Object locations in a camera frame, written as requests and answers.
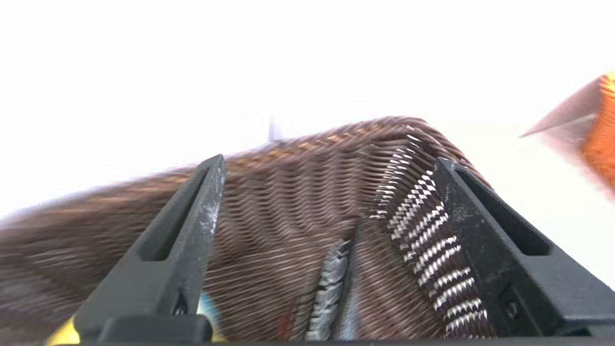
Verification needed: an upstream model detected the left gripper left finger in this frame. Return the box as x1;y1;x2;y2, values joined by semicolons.
74;154;226;343

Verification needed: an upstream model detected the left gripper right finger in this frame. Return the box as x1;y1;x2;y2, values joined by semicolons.
432;158;615;337

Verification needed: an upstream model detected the dark brown wicker basket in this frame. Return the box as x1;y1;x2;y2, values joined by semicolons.
0;115;495;343

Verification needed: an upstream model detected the orange wicker basket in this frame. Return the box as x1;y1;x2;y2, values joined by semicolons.
581;72;615;193

